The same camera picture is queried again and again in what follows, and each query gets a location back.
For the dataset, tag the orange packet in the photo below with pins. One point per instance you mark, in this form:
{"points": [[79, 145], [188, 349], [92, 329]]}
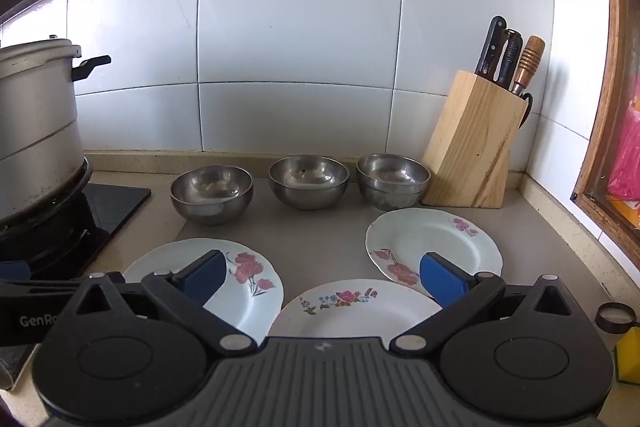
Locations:
{"points": [[627, 212]]}

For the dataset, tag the black glass gas stove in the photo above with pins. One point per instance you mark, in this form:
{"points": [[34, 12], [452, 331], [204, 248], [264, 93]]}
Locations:
{"points": [[110, 207]]}

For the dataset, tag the stainless steel bowl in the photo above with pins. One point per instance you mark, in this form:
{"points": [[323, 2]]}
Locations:
{"points": [[309, 184], [212, 197], [393, 182]]}

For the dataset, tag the pink plastic bag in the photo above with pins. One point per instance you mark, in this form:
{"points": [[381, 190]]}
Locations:
{"points": [[627, 157]]}

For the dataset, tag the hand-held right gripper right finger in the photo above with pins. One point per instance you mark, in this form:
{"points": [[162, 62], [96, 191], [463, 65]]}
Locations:
{"points": [[440, 282]]}

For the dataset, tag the wooden framed glass cabinet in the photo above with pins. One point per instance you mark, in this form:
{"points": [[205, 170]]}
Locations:
{"points": [[597, 132]]}

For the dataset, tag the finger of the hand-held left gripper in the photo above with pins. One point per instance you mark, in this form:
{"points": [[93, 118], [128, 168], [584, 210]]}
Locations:
{"points": [[14, 270]]}

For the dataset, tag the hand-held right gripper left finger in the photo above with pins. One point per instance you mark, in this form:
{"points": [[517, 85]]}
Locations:
{"points": [[207, 274]]}

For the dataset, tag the white plate two pink flowers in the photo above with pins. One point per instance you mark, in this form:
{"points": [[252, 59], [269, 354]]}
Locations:
{"points": [[430, 232]]}

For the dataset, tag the yellow sponge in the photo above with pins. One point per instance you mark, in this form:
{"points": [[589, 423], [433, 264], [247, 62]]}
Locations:
{"points": [[631, 354]]}

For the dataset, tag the wooden knife block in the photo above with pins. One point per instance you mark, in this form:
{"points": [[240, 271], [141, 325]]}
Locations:
{"points": [[475, 142]]}

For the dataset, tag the white plate large pink flower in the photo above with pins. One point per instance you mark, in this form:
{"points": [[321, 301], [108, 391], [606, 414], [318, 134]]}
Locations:
{"points": [[240, 302]]}

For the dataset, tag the large aluminium pot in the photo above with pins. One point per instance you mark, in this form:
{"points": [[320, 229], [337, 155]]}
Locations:
{"points": [[35, 132]]}

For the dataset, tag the white plate small mixed flowers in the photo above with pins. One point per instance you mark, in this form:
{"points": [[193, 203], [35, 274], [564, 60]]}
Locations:
{"points": [[350, 317]]}

